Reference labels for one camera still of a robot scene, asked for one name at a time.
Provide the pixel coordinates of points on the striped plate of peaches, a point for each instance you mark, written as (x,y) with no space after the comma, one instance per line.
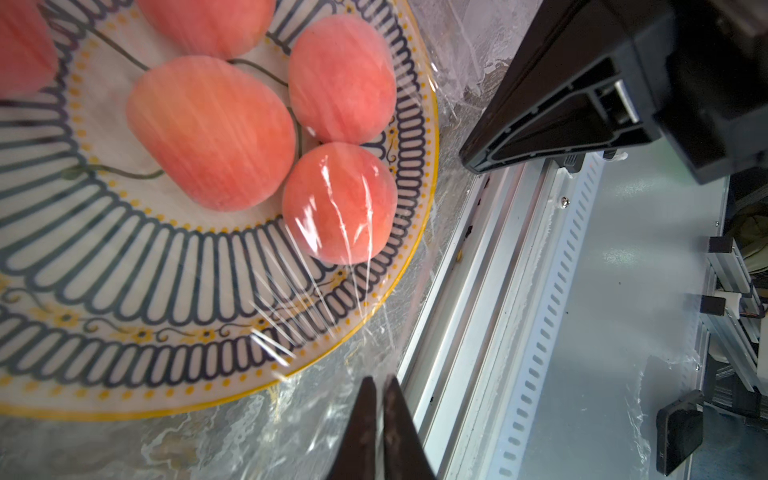
(121,298)

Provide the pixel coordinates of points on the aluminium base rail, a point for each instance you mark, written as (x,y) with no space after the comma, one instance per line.
(564,316)

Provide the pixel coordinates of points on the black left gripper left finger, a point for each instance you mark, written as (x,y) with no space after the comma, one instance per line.
(356,457)

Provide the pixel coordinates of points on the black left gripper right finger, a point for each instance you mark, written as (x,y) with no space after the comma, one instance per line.
(404,456)

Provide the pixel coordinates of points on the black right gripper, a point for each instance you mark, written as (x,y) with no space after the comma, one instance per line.
(605,75)

